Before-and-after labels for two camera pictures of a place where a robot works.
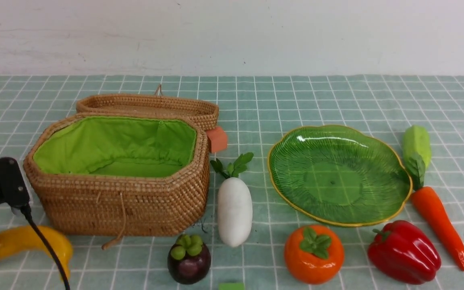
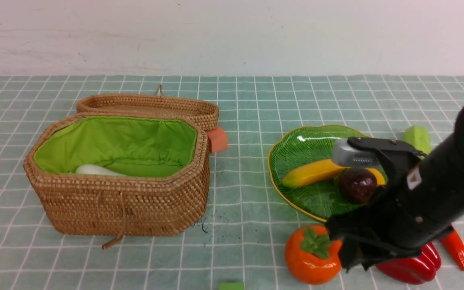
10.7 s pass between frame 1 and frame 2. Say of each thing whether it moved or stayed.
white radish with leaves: moved
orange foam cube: stayed
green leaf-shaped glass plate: stayed
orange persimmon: stayed
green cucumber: stayed
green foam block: stayed
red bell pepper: stayed
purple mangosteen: moved
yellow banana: moved
